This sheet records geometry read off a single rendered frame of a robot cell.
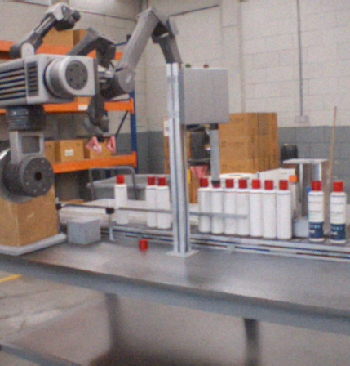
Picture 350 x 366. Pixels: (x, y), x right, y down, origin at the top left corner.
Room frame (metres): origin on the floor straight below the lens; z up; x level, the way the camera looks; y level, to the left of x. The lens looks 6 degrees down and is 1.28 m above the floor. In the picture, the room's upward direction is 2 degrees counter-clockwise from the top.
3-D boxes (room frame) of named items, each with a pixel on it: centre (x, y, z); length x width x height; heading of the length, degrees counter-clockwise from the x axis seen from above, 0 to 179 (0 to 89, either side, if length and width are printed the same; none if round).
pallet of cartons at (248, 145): (5.97, -0.56, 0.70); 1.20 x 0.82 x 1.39; 56
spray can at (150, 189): (2.04, 0.10, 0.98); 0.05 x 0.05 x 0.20
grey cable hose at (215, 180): (1.76, -0.14, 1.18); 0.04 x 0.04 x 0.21
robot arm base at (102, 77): (1.68, 0.25, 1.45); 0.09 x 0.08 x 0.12; 50
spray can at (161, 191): (2.00, 0.05, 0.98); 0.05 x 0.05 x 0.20
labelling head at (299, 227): (1.78, -0.46, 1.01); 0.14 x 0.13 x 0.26; 57
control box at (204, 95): (1.80, -0.10, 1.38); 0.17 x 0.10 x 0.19; 112
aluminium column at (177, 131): (1.79, -0.01, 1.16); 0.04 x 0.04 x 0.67; 57
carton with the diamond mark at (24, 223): (2.06, 0.69, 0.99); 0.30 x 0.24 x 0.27; 65
